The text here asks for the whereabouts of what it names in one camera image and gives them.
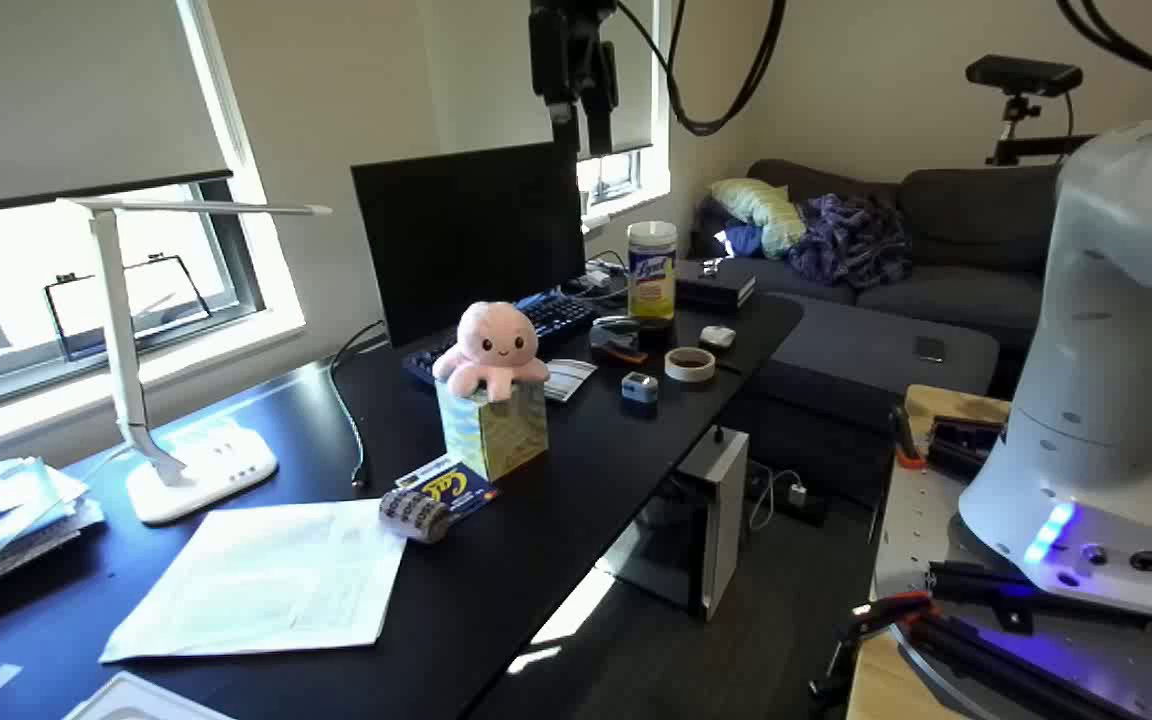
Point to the small blue white device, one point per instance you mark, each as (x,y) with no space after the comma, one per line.
(642,390)

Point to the black computer monitor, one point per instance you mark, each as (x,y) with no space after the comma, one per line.
(469,227)

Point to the black camera on tripod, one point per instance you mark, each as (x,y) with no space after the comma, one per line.
(1023,87)

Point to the pink plush octopus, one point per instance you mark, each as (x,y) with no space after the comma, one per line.
(494,348)

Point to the stack of blue papers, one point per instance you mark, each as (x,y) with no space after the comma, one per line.
(40,509)

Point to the white paper sheet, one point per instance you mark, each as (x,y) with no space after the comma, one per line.
(286,576)

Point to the grey desktop computer tower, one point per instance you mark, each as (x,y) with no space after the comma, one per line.
(685,540)

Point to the yellow green cardboard box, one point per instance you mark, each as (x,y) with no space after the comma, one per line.
(494,439)

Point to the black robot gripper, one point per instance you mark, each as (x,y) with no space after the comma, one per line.
(575,70)

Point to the white wipes canister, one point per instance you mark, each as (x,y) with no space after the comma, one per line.
(654,269)

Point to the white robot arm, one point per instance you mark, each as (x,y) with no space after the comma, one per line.
(1066,490)

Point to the purple blanket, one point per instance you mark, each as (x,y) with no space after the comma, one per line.
(849,240)

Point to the black box on desk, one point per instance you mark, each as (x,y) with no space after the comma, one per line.
(714,290)

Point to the blue battery pack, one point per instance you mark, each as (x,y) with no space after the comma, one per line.
(434,497)

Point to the grey sofa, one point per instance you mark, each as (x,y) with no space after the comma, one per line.
(961,319)

